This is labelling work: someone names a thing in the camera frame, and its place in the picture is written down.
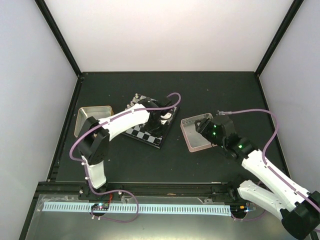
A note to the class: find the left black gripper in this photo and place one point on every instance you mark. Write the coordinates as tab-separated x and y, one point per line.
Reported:
161	133

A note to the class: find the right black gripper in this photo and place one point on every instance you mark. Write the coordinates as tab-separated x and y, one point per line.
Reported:
203	128

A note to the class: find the pink metal tin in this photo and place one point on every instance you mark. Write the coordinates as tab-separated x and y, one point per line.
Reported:
194	141

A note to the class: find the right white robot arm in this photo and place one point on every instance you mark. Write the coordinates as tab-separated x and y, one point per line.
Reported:
297	208

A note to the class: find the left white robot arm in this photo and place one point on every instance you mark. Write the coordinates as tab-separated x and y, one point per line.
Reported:
146	119

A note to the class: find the small green circuit board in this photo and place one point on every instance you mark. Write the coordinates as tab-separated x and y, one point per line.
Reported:
100	207

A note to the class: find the black and silver chessboard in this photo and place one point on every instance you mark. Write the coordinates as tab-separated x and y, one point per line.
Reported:
138	132

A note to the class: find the gold metal tin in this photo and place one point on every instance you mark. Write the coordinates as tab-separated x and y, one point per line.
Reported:
97	112

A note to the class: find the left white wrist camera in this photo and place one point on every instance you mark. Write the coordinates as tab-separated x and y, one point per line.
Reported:
164	119

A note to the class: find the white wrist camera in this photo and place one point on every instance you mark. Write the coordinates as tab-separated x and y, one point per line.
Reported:
164	119
223	113

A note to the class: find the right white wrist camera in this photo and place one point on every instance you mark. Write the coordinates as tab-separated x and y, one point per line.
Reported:
223	113

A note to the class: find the light blue cable duct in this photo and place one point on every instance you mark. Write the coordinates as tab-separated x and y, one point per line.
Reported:
133	208

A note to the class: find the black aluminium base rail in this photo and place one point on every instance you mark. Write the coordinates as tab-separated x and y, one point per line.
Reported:
218	192

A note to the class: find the right black frame post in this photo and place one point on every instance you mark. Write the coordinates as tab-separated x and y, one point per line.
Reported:
283	27

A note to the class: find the black frame post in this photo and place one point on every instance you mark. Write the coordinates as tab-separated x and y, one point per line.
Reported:
46	13
283	27

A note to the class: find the left black frame post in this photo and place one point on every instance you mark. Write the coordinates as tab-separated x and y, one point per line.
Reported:
46	13

